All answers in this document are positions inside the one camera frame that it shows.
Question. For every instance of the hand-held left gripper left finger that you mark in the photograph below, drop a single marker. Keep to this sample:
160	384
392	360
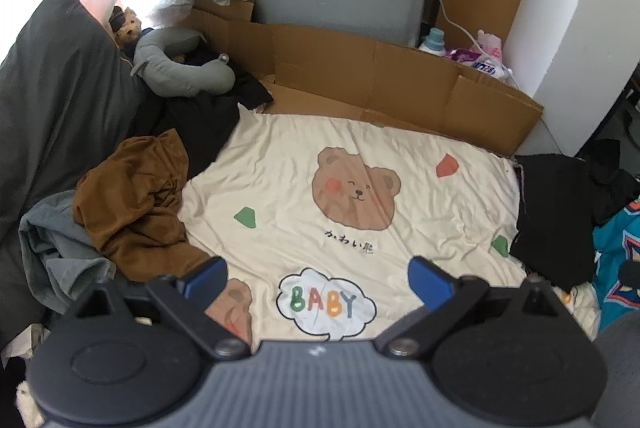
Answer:
206	277

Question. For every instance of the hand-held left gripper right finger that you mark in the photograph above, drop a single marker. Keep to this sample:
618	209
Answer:
425	282

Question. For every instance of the brown printed t-shirt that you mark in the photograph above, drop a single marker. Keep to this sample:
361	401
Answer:
135	178

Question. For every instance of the folded black fleece garment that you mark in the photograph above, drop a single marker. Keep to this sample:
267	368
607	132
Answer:
550	218

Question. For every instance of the faded blue denim jeans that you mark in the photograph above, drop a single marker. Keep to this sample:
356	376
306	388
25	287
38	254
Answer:
55	253

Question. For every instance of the crumpled black garment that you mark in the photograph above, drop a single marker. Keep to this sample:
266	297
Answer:
200	118

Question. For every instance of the cream bear printed blanket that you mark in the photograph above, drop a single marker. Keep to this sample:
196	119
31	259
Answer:
300	138

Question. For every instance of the teal printed garment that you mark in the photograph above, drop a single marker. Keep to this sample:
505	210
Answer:
617	258

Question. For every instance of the grey neck pillow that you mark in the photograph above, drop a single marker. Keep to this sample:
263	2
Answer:
185	75

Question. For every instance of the black cloth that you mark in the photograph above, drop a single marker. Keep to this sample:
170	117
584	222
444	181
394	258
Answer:
612	178

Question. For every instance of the grey cloth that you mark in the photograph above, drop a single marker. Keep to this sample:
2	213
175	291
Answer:
622	373

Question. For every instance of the white fluffy cloth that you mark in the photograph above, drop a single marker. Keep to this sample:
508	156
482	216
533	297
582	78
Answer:
25	403

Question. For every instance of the flattened brown cardboard box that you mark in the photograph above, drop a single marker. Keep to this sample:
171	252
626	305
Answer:
350	68

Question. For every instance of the purple white packet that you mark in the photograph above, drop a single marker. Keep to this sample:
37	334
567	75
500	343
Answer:
480	58

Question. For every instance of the white teal detergent bottle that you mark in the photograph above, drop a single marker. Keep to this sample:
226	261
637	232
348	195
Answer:
432	42

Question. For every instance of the dark grey pillow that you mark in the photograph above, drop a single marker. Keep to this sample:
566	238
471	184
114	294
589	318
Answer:
60	83

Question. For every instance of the brown plush toy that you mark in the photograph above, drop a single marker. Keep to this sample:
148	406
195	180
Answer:
127	28

